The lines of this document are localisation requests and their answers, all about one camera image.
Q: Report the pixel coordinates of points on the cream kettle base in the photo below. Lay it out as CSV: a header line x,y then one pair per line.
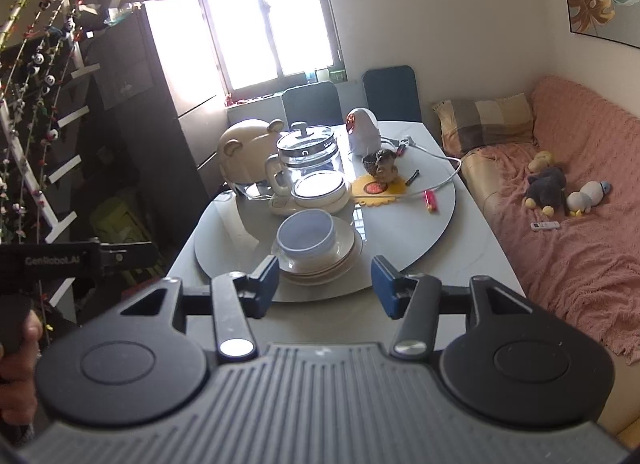
x,y
320,194

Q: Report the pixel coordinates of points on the white slatted stair rail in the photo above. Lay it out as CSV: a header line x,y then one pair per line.
x,y
60,123

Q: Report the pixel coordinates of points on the dark tall cabinet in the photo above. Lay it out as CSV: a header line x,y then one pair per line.
x,y
145,118

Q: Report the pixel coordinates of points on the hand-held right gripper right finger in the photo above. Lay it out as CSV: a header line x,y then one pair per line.
x,y
387,290

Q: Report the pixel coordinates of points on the blue plastic bowl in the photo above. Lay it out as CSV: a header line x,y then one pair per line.
x,y
305,231

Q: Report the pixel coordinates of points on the glass turntable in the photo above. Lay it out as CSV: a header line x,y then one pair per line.
x,y
400,239

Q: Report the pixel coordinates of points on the dark plush toy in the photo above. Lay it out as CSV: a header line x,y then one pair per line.
x,y
547,191

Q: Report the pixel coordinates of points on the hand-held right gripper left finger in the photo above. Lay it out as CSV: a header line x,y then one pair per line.
x,y
267,285

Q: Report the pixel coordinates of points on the beige bear-shaped cover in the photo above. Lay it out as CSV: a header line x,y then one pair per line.
x,y
245,153

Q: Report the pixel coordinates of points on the white remote control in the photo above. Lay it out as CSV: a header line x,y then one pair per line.
x,y
545,226

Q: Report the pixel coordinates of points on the plaid pillow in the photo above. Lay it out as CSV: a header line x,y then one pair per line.
x,y
485,123

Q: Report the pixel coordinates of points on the yellow sunflower coaster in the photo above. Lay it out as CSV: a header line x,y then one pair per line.
x,y
372,190

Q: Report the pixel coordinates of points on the flower garland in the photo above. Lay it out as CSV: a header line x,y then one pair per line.
x,y
35,43

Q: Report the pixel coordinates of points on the white penguin plush toy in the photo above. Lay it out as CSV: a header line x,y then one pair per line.
x,y
587,199

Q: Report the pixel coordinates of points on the stack of green stools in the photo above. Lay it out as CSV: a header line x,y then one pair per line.
x,y
117,221

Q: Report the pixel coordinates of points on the black clip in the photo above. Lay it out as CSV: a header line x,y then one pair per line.
x,y
413,177

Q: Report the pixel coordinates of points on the pink lighter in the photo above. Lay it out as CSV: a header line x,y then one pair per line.
x,y
430,200

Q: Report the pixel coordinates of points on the small woven cup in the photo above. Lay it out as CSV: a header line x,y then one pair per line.
x,y
370,162

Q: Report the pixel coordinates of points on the white round appliance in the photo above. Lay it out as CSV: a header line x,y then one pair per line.
x,y
364,131

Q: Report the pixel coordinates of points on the person's left hand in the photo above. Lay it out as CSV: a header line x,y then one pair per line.
x,y
17,384

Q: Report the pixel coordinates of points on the dark chair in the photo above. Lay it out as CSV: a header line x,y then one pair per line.
x,y
392,91
311,103

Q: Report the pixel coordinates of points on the brown figurine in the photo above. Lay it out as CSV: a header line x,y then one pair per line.
x,y
387,166

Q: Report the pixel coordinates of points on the window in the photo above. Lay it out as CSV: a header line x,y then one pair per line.
x,y
270,13

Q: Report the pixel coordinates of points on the yellow plush toy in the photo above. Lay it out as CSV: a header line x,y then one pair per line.
x,y
542,161

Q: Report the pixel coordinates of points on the glass kettle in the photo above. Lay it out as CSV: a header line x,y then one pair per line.
x,y
307,151

